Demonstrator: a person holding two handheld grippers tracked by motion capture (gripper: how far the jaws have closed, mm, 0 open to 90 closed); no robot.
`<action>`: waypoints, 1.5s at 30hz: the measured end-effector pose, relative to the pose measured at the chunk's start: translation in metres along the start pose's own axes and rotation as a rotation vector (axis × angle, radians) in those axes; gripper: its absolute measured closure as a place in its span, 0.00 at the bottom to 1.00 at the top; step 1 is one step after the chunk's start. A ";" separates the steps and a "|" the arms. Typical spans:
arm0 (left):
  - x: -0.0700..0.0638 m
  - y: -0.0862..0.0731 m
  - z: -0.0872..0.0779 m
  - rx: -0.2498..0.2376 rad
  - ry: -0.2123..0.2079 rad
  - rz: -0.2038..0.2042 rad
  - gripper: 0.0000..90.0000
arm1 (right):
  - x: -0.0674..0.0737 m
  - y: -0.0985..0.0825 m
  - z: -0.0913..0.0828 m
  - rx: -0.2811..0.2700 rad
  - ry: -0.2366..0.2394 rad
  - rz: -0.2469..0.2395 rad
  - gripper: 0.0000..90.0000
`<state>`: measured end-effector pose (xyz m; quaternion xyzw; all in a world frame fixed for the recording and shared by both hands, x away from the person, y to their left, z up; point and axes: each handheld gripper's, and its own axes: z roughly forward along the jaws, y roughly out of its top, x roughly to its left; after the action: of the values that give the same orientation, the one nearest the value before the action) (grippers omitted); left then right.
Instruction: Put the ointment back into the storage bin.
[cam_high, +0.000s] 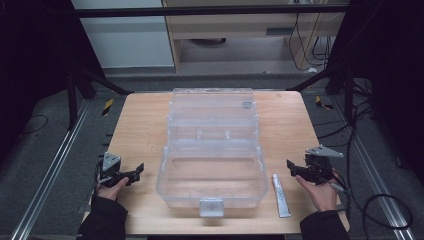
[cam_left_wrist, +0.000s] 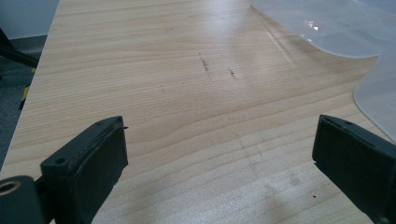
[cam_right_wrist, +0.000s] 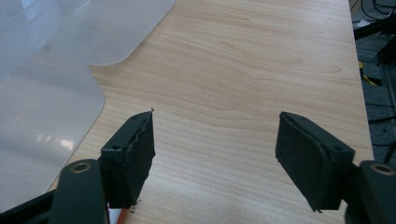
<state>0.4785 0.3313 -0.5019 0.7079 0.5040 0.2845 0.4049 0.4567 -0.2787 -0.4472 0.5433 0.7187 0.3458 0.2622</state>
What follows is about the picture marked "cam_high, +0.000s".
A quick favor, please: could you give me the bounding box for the person's right hand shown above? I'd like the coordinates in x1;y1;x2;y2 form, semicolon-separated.
294;174;340;213

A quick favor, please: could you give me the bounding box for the person's left hand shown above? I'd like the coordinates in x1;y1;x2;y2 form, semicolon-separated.
97;176;130;202

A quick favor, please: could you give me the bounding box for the black metal stand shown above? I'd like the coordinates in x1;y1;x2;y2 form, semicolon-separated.
286;66;359;124
64;63;134;131

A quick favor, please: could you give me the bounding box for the white cabinet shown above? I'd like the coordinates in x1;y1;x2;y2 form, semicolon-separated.
70;0;176;70

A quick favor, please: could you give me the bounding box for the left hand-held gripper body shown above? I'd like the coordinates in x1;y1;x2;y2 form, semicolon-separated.
96;151;141;188

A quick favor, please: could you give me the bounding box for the yellow black striped tape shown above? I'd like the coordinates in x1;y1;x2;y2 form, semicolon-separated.
101;98;115;117
315;95;335;111

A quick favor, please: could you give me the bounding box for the wooden desk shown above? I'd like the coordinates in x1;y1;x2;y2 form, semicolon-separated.
162;0;351;73

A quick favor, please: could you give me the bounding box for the black floor cable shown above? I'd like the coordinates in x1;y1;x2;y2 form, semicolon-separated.
18;114;50;138

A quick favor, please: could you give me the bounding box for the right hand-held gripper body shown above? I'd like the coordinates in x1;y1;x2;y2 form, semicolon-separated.
295;144;345;186

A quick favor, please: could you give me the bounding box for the white ointment tube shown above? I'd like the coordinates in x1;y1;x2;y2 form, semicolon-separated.
272;173;292;219

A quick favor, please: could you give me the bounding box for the aluminium floor rail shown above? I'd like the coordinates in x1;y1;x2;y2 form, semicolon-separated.
331;96;418;240
9;99;93;240

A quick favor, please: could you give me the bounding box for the black horizontal bar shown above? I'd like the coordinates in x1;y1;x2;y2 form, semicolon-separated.
63;4;354;19

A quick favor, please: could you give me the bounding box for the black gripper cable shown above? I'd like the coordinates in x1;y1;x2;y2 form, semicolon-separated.
328;168;414;231

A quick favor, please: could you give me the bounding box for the clear plastic storage box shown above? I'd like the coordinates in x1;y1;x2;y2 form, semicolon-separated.
155;87;269;218

